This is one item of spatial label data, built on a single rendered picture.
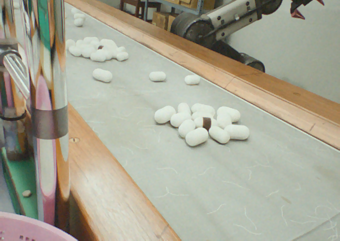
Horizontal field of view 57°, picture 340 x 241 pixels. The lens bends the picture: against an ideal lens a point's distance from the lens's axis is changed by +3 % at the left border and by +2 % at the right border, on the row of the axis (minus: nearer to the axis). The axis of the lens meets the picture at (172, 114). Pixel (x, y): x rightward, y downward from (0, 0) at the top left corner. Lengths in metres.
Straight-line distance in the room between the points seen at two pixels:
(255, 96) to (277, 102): 0.04
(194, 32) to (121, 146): 0.73
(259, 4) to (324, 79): 1.61
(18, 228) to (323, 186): 0.31
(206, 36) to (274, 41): 1.94
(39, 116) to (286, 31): 2.76
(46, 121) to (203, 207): 0.17
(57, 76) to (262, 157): 0.28
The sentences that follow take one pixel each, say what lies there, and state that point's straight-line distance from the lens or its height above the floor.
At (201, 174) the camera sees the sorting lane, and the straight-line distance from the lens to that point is 0.35.
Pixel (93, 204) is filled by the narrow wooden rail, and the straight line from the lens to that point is 0.26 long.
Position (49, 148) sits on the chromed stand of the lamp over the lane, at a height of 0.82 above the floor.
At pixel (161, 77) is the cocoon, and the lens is 0.58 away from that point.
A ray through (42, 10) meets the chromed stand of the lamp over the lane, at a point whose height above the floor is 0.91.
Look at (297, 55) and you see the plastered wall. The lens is 2.83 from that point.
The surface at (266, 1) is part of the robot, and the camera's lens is 1.20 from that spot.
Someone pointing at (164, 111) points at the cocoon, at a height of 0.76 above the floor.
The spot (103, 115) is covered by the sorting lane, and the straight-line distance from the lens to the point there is 0.44.
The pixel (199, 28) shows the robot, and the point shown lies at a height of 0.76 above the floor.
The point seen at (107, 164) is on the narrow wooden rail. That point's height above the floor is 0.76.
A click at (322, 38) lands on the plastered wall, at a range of 2.71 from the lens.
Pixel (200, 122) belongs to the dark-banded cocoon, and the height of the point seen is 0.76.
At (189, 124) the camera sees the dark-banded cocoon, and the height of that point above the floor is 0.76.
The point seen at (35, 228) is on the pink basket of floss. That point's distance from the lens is 0.25.
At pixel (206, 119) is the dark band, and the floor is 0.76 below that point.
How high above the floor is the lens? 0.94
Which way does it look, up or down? 26 degrees down
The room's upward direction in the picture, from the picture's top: 8 degrees clockwise
